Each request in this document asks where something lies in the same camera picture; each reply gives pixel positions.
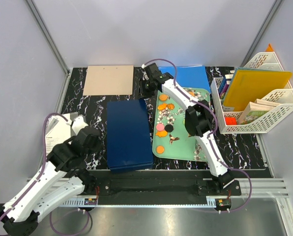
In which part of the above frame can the blue tin lid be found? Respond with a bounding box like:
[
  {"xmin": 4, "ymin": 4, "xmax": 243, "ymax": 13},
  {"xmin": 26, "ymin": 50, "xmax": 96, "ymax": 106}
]
[{"xmin": 106, "ymin": 99, "xmax": 153, "ymax": 173}]

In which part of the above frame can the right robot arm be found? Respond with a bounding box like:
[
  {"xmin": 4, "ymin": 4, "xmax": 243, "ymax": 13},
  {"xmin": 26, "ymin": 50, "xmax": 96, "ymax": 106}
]
[{"xmin": 139, "ymin": 60, "xmax": 234, "ymax": 195}]

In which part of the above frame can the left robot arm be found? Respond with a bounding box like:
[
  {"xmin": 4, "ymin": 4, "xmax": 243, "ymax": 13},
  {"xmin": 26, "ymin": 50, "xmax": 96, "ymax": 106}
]
[{"xmin": 0, "ymin": 126, "xmax": 100, "ymax": 236}]

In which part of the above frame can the orange fish cookie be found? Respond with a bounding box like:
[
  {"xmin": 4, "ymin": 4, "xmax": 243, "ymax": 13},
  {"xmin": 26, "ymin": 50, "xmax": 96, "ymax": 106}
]
[{"xmin": 157, "ymin": 103, "xmax": 168, "ymax": 111}]

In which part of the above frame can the white manual booklet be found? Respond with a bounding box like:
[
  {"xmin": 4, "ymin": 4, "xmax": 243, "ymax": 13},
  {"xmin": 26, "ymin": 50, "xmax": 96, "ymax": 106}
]
[{"xmin": 45, "ymin": 116, "xmax": 75, "ymax": 155}]

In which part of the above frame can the orange flower cookie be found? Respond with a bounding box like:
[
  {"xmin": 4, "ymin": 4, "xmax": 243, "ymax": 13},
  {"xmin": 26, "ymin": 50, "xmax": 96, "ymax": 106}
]
[{"xmin": 167, "ymin": 104, "xmax": 175, "ymax": 110}]

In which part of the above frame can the blue folder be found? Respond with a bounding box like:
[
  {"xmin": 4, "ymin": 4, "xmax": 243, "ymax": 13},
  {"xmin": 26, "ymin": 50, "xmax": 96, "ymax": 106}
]
[{"xmin": 158, "ymin": 65, "xmax": 211, "ymax": 94}]

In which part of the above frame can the pink sandwich cookie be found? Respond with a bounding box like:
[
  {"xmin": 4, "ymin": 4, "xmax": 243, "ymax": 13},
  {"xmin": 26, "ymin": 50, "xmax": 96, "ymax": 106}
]
[{"xmin": 156, "ymin": 123, "xmax": 165, "ymax": 131}]

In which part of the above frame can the tan cardboard sheet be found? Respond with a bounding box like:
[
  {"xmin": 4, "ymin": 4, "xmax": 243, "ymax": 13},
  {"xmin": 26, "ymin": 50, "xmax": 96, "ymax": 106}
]
[{"xmin": 83, "ymin": 65, "xmax": 134, "ymax": 96}]

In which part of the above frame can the black sandwich cookie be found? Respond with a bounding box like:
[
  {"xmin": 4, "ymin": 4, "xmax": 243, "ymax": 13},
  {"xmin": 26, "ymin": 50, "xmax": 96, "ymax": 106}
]
[{"xmin": 164, "ymin": 124, "xmax": 174, "ymax": 133}]

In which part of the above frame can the yellow fish cookie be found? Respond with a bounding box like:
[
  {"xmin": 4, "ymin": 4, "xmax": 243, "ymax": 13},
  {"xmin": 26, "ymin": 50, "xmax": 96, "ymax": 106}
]
[{"xmin": 155, "ymin": 130, "xmax": 168, "ymax": 138}]

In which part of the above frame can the green floral serving tray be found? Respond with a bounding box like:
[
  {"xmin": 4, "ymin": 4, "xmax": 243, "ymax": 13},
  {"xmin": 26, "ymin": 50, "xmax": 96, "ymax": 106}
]
[{"xmin": 152, "ymin": 92, "xmax": 207, "ymax": 162}]

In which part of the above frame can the plain orange round cookie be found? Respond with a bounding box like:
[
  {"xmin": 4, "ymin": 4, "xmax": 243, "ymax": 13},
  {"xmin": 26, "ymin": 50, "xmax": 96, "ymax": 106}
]
[{"xmin": 156, "ymin": 146, "xmax": 165, "ymax": 154}]

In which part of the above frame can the red small object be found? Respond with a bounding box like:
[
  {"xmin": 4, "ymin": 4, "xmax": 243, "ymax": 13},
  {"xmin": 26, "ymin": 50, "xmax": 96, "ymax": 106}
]
[{"xmin": 225, "ymin": 117, "xmax": 237, "ymax": 125}]

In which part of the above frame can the yellow folder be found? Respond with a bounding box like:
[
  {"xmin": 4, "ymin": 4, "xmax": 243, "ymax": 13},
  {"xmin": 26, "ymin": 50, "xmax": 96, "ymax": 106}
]
[{"xmin": 222, "ymin": 68, "xmax": 292, "ymax": 112}]

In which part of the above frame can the white desk file organizer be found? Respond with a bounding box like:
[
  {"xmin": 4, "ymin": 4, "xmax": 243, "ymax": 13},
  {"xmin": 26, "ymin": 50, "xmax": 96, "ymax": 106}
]
[{"xmin": 210, "ymin": 52, "xmax": 293, "ymax": 134}]

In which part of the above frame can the green covered book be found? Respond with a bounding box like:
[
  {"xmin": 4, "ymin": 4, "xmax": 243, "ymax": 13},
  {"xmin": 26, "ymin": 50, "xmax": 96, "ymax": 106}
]
[{"xmin": 237, "ymin": 99, "xmax": 280, "ymax": 125}]

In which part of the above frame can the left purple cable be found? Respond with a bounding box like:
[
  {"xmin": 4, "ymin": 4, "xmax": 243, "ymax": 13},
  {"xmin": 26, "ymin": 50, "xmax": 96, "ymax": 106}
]
[{"xmin": 0, "ymin": 112, "xmax": 90, "ymax": 234}]

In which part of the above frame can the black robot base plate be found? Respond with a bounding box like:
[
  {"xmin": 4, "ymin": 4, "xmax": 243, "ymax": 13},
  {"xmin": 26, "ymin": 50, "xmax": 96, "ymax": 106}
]
[{"xmin": 90, "ymin": 170, "xmax": 242, "ymax": 206}]

